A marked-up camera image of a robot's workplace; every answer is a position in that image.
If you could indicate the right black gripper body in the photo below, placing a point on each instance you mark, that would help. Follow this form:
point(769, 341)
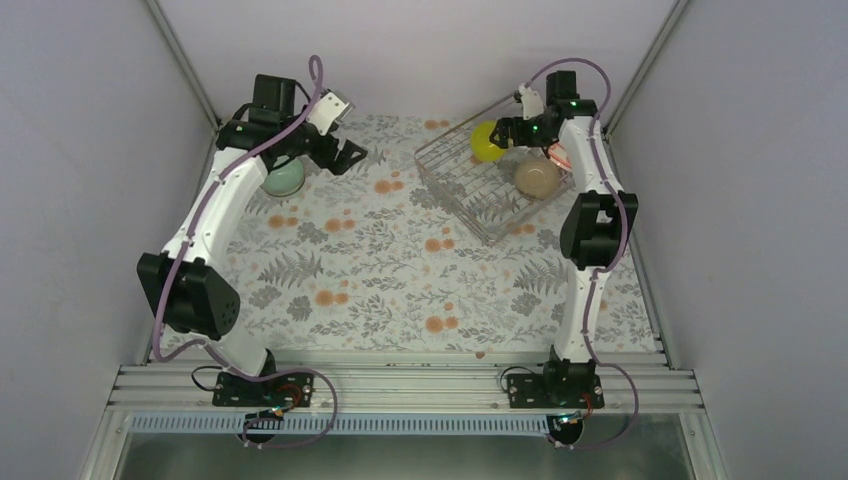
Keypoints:
point(536, 137)

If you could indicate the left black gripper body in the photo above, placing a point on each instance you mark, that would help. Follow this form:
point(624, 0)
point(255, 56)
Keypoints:
point(321, 157)

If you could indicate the yellow bowl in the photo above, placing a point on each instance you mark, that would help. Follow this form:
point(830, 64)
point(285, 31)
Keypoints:
point(483, 149)

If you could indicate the pale green pink-base bowl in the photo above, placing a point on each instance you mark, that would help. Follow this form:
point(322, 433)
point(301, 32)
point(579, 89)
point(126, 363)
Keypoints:
point(285, 179)

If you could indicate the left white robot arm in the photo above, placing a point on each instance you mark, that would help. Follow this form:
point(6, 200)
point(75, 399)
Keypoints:
point(192, 304)

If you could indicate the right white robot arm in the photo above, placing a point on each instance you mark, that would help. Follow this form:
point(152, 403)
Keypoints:
point(596, 231)

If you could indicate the white bowl red rim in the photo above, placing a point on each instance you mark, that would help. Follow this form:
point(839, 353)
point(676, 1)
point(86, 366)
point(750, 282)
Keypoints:
point(558, 155)

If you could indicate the beige bowl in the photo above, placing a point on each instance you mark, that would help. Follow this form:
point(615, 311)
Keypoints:
point(537, 178)

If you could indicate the floral table mat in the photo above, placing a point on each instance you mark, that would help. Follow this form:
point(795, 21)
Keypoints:
point(370, 260)

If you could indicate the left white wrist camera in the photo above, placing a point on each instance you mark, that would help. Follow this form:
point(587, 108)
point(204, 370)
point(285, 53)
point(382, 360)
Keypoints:
point(330, 108)

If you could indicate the wire dish rack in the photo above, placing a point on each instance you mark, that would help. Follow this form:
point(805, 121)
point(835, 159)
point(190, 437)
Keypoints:
point(482, 195)

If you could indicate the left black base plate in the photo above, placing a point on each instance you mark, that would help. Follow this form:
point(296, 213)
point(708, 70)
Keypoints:
point(292, 390)

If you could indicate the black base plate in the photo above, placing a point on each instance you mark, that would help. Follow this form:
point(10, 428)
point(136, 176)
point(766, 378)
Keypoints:
point(292, 390)
point(534, 391)

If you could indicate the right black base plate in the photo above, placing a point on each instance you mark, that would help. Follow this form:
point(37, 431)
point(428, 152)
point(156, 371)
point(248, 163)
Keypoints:
point(534, 391)

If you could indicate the aluminium mounting rail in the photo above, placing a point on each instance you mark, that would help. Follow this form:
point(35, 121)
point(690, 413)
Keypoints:
point(367, 388)

